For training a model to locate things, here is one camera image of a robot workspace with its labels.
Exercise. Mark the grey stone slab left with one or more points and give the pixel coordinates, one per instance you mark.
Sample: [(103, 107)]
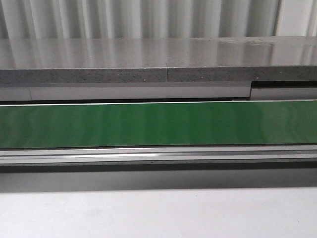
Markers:
[(73, 61)]

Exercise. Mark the grey stone slab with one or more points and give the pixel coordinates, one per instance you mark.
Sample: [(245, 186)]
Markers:
[(242, 59), (73, 61)]

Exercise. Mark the grey stone slab right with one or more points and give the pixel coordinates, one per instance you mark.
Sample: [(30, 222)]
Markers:
[(242, 59)]

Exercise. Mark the green conveyor belt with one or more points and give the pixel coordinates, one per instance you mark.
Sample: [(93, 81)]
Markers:
[(158, 124)]

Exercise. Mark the white pleated curtain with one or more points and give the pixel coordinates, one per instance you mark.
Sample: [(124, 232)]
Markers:
[(156, 18)]

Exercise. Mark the rear aluminium conveyor rail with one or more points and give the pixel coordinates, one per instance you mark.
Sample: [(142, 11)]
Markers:
[(162, 91)]

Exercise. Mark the aluminium conveyor rail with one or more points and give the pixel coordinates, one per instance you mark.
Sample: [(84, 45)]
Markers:
[(158, 158), (162, 91)]

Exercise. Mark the front aluminium conveyor rail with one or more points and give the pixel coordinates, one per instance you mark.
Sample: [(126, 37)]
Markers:
[(158, 158)]

